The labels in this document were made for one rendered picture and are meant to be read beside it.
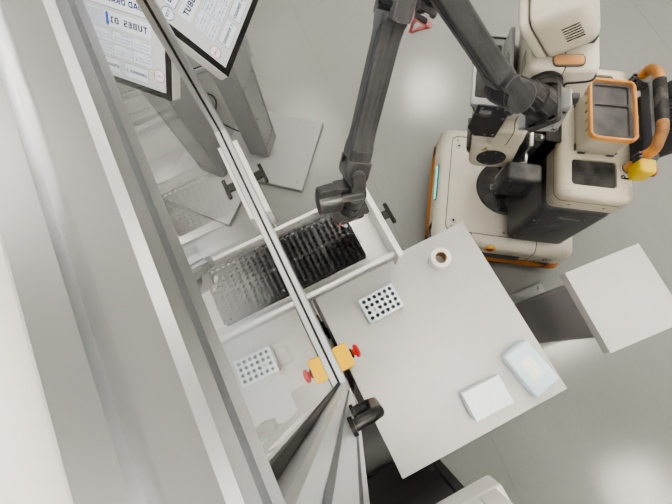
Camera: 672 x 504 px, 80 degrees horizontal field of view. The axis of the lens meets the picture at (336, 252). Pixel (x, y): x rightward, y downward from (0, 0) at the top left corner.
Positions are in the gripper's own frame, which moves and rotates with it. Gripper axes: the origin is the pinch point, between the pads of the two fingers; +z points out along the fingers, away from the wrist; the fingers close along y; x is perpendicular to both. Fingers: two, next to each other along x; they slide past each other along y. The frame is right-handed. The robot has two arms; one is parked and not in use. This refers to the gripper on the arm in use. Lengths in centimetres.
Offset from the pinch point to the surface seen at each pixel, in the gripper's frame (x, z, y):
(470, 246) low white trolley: 21.4, 12.6, -40.9
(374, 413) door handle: 41, -58, 23
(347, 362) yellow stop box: 39.2, 4.4, 14.9
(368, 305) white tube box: 26.4, 14.8, 0.0
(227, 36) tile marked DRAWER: -75, 5, 10
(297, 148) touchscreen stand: -74, 99, -19
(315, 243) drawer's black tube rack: 2.4, 8.1, 9.5
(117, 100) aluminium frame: 17, -97, 34
